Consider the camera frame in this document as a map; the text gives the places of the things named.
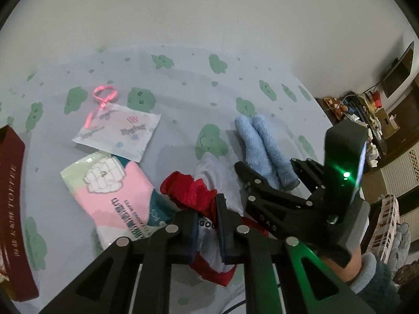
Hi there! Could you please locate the blue towel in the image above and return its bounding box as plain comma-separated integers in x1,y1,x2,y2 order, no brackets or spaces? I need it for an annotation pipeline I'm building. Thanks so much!
234,115,300,191

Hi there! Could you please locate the red white satin sleep mask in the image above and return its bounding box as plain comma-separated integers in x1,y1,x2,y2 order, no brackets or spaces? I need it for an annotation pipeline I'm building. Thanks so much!
160,152,268,286

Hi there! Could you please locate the pink green wipes pack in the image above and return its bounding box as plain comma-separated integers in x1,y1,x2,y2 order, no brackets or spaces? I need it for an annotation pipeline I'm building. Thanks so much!
60,152,177,250

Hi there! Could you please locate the sachet with pink ribbon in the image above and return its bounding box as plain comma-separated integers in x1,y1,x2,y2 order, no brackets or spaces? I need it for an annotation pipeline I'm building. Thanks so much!
73,85,161,162

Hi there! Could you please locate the right hand in sleeve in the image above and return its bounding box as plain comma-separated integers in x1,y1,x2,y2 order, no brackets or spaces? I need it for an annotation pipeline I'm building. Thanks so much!
319,246,362,283

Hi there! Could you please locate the cluttered side shelf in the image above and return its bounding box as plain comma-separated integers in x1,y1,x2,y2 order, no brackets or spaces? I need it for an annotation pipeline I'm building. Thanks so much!
315,92,391,168

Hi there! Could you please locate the red gold toffee tin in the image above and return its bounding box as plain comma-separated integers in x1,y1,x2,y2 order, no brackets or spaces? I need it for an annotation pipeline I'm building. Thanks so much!
1,125,39,302

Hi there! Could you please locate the blue cloud print tablecloth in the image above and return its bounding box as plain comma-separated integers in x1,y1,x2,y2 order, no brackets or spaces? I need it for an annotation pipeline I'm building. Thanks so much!
1,46,330,313

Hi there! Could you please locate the wall mounted monitor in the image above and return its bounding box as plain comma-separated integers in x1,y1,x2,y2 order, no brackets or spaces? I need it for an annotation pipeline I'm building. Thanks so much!
381,42,415,98

